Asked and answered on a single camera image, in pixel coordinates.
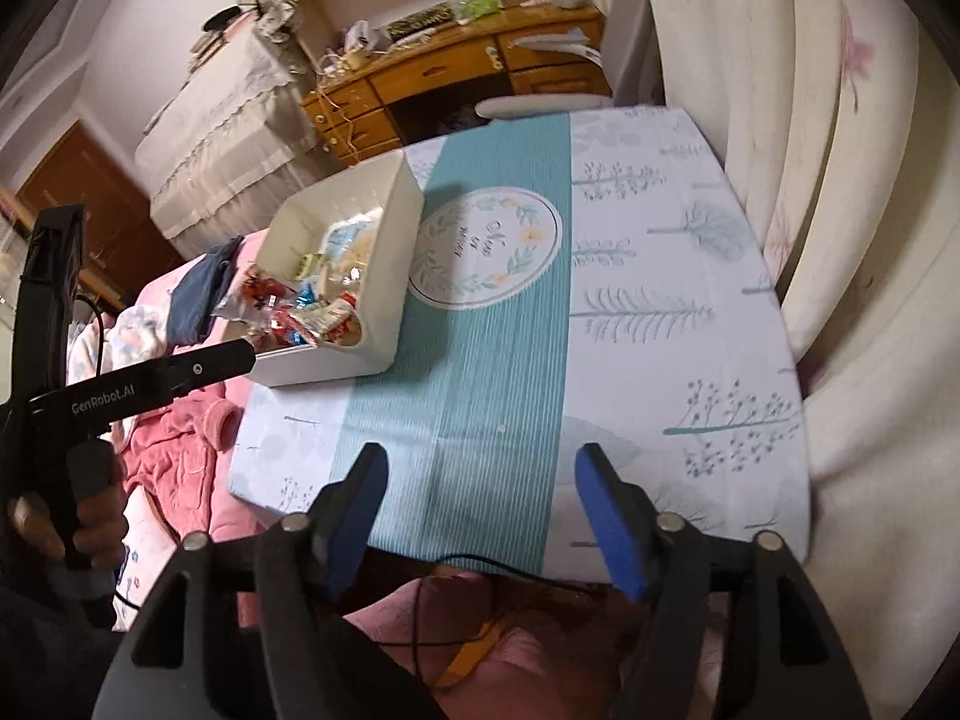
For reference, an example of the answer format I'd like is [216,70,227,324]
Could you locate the white plastic bin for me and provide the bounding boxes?
[244,150,427,389]

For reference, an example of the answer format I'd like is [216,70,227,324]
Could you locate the white patterned fleece cloth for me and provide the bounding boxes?
[67,305,170,383]

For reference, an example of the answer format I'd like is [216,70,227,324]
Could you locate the grey office chair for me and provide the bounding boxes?
[476,0,668,122]

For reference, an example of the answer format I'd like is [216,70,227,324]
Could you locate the person's left hand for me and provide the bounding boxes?
[7,480,130,578]

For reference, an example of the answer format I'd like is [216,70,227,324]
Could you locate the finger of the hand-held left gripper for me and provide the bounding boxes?
[142,337,257,407]

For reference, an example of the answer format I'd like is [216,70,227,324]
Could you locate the blue jeans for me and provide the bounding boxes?
[165,235,247,342]

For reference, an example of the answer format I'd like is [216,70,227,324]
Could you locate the stack of books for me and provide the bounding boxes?
[187,30,233,61]

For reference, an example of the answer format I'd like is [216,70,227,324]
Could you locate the white floral curtain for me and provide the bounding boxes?
[570,0,960,720]

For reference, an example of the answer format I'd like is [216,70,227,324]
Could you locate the white plastic bag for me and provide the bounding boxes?
[341,19,391,53]

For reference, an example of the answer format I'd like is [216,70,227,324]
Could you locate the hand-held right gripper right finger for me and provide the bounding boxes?
[574,442,871,720]

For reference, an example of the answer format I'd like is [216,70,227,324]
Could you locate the person's left forearm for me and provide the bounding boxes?
[0,540,128,720]

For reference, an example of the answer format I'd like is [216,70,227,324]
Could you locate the pink fleece garment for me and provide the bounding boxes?
[112,379,248,541]

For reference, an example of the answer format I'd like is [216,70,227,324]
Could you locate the wooden desk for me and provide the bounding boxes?
[300,4,608,166]

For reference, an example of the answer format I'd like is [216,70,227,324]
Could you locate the clear packet with red print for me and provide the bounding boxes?
[214,264,301,323]

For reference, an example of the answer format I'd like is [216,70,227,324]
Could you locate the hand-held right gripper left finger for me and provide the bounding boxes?
[94,441,391,720]

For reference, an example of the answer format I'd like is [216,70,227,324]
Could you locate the floral fabric bag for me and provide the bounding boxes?
[259,0,297,42]

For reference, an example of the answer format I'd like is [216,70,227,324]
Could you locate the red white bar packet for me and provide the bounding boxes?
[300,298,365,350]

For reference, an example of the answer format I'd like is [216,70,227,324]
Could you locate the dark printed box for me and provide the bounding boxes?
[386,6,455,42]

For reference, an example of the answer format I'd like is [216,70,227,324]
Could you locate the white lace cover cloth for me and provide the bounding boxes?
[135,34,327,260]

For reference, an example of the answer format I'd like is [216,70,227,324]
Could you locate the brown wooden door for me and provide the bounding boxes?
[15,120,185,308]

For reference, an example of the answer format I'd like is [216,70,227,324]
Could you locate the clear yellow cake packet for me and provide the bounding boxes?
[341,229,383,271]

